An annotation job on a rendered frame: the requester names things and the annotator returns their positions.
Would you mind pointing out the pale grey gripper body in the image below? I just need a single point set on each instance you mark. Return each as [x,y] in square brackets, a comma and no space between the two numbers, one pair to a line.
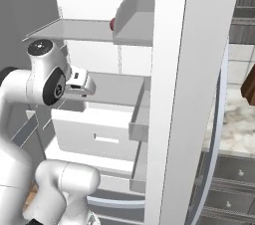
[84,88]

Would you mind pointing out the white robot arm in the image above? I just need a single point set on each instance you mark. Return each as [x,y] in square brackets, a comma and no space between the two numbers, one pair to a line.
[20,89]

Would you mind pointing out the white fridge drawer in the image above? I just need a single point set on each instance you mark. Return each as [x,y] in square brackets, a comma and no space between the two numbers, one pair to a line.
[96,129]

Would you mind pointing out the grey glass fridge shelf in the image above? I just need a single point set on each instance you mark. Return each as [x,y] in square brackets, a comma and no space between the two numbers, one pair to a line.
[73,30]

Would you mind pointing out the red onion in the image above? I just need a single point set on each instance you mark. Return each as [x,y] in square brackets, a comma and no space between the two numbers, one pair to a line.
[112,24]

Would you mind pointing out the large grey door bin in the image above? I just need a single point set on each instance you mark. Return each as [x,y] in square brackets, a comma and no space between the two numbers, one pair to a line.
[136,16]

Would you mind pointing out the brown wooden block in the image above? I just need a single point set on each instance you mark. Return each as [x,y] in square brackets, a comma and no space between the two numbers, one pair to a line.
[249,86]

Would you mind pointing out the grey drawer front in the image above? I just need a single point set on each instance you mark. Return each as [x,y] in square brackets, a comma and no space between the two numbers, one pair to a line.
[229,202]
[232,172]

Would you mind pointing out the silver drawer knob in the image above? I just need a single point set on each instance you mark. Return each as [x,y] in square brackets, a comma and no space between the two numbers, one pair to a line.
[228,204]
[240,171]

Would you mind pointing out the grey wall cupboards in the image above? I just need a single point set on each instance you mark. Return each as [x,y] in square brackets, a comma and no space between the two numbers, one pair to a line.
[244,6]

